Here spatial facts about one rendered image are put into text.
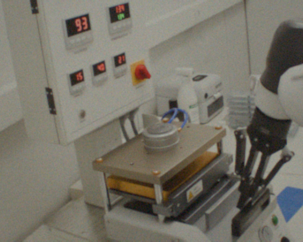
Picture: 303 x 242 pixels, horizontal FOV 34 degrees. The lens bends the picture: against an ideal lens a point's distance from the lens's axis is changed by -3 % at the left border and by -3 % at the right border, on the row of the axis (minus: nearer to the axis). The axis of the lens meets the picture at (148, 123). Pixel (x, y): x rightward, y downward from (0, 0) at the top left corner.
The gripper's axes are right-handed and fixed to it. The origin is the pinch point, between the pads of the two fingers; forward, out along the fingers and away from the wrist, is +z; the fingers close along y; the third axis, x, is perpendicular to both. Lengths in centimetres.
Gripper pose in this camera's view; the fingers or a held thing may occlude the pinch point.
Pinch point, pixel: (246, 193)
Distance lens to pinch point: 107.4
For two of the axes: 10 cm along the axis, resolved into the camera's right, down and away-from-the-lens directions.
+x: 5.8, -3.5, 7.4
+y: 8.0, 4.3, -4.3
